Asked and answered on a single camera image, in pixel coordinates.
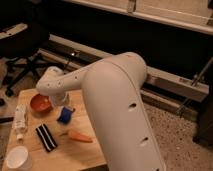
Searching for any wooden table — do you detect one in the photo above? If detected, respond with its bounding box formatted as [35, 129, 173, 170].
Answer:
[1, 88, 108, 171]

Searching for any black white striped cloth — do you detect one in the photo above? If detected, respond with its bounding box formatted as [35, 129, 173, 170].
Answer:
[36, 124, 58, 152]

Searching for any clear plastic bottle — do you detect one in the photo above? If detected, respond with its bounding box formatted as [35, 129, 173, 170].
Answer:
[13, 105, 27, 141]

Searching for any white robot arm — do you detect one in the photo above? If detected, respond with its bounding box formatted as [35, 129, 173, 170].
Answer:
[36, 52, 166, 171]

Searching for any metal rail beam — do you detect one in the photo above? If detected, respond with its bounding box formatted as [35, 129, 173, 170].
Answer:
[36, 35, 209, 105]

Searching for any orange carrot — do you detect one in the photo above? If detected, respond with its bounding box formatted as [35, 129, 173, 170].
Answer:
[61, 129, 93, 143]

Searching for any black office chair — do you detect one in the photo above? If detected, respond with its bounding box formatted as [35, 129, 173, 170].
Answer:
[0, 0, 62, 97]

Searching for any orange ceramic bowl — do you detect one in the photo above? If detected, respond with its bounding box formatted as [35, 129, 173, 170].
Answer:
[30, 94, 52, 113]

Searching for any white cup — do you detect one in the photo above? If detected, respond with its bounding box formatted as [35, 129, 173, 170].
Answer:
[6, 146, 32, 171]

